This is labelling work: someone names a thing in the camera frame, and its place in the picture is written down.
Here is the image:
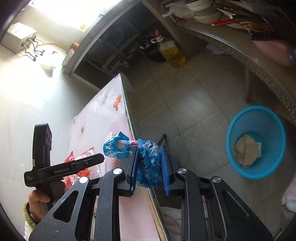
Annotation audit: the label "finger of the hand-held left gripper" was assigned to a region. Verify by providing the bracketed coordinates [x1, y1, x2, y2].
[72, 153, 105, 171]

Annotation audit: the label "stack of white green bowls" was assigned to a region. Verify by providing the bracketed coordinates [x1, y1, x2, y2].
[186, 0, 222, 25]

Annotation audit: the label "crumpled beige paper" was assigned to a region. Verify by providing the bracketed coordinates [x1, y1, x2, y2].
[235, 134, 262, 168]

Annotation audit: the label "blue snack wrapper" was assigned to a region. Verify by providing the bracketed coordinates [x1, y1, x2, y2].
[103, 132, 163, 189]

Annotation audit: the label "pink printed tablecloth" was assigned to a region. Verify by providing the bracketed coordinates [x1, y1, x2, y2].
[66, 73, 167, 241]

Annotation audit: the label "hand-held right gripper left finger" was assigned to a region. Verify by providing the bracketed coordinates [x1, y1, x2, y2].
[29, 146, 139, 241]

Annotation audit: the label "yellow hose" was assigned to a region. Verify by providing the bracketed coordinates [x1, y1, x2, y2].
[37, 42, 70, 50]

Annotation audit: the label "pink plastic basin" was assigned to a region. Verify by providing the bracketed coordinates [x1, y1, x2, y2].
[250, 30, 295, 68]

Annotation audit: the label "white pink crumpled bag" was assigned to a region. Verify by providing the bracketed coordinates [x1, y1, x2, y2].
[282, 183, 296, 209]

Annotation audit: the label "copper basin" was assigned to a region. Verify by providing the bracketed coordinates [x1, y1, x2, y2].
[67, 41, 80, 55]

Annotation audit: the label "grey kitchen counter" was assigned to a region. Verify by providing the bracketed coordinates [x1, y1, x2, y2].
[63, 0, 148, 76]

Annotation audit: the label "white plastic bag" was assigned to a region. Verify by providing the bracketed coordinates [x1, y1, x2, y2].
[162, 4, 193, 19]

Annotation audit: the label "white wall water heater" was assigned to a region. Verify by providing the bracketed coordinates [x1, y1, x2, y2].
[1, 23, 38, 53]

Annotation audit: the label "clear red wrapper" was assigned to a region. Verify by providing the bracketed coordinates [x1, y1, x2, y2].
[61, 148, 102, 189]

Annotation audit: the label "bundle of wooden utensils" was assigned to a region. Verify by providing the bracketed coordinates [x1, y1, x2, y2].
[214, 0, 276, 30]

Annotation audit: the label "grey drain pipes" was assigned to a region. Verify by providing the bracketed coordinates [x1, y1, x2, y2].
[85, 32, 141, 75]

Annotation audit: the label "blue plastic mesh basket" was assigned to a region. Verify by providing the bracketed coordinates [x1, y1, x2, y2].
[226, 106, 286, 179]

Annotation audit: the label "perforated metal shelf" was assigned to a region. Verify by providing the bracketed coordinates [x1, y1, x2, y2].
[142, 0, 296, 126]

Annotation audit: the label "person's left hand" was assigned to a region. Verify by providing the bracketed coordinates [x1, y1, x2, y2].
[28, 190, 51, 220]

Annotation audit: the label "yellow cooking oil bottle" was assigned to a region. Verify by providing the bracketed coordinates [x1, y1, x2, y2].
[151, 30, 186, 68]

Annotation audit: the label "red handled knife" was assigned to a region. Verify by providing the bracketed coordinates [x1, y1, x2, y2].
[211, 19, 243, 27]

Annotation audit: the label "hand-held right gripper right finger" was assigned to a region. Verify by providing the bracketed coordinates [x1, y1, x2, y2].
[158, 134, 273, 241]

